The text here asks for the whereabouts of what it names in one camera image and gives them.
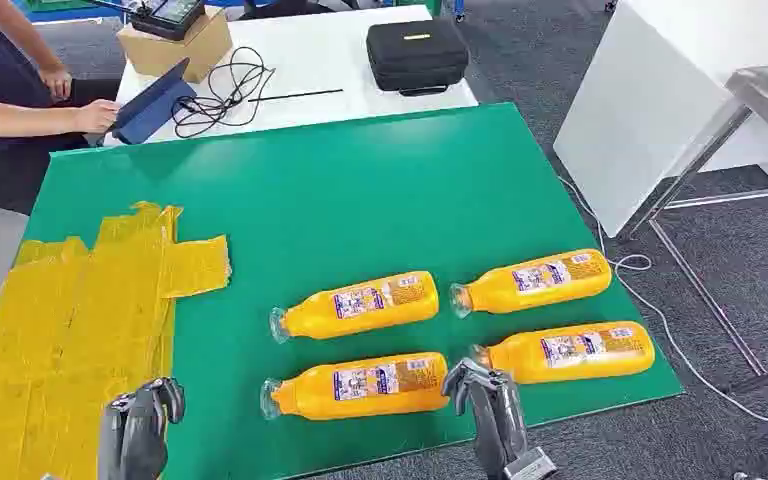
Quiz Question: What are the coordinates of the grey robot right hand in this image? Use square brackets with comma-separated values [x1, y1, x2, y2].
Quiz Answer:
[441, 357, 531, 480]

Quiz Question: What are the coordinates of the person's hand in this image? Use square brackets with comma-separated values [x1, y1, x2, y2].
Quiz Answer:
[38, 62, 75, 102]
[72, 99, 121, 135]

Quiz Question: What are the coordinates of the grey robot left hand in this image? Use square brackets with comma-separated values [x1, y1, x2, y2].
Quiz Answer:
[97, 376, 187, 480]

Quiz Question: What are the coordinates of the orange drink bottle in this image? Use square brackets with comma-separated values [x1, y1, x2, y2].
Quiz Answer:
[268, 270, 440, 345]
[259, 352, 451, 423]
[448, 248, 614, 320]
[470, 321, 657, 386]

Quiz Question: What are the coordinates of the blue tablet case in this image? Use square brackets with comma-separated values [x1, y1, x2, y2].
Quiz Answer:
[110, 57, 198, 146]

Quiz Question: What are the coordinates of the cardboard box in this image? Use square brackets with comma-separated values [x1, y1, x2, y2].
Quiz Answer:
[116, 6, 234, 85]

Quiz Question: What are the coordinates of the black handheld controller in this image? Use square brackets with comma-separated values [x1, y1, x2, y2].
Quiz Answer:
[92, 0, 208, 42]

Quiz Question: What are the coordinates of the thin black rod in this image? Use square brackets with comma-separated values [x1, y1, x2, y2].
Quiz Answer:
[248, 87, 346, 104]

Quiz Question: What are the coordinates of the black chair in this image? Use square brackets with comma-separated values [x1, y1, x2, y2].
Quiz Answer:
[238, 0, 362, 21]

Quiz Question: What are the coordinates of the white table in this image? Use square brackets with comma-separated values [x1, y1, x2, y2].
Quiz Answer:
[102, 5, 479, 147]

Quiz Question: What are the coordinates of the green table mat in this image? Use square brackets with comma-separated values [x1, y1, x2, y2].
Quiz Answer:
[18, 102, 685, 480]

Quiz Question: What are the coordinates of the black carrying case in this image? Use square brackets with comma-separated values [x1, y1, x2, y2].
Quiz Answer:
[365, 18, 471, 98]

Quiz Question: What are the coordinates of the white cabinet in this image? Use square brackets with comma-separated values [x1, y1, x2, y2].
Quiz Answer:
[552, 0, 768, 238]

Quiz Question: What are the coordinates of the green crate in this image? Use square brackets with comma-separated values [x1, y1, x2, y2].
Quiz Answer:
[383, 0, 444, 16]

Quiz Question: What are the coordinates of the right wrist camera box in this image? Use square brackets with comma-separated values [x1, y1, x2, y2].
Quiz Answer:
[501, 447, 559, 480]

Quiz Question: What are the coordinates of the black coiled cable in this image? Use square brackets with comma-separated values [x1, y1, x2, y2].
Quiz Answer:
[170, 46, 277, 140]

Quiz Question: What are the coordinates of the white floor cable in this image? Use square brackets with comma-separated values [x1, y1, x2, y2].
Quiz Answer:
[558, 173, 768, 435]

